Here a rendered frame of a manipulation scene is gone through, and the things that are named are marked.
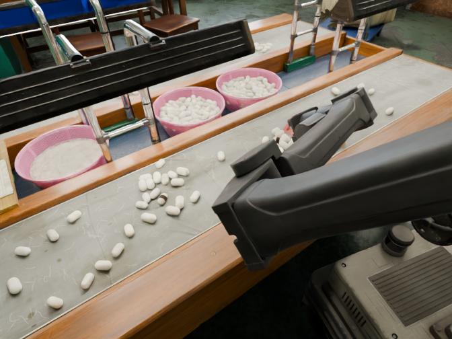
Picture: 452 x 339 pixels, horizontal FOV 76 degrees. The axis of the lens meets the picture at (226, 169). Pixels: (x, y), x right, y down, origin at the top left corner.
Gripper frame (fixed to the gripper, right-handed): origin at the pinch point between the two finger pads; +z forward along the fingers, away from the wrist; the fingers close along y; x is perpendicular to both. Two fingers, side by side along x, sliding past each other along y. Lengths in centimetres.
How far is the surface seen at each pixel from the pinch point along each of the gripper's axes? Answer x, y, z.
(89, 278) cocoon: 9, 61, -1
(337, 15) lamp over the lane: -24.6, -27.5, -6.8
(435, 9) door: -40, -450, 162
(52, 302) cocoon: 10, 69, -1
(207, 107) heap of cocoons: -17.3, 5.0, 31.9
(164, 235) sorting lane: 9.7, 43.8, 1.1
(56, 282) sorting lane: 8, 67, 4
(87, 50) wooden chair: -109, 8, 186
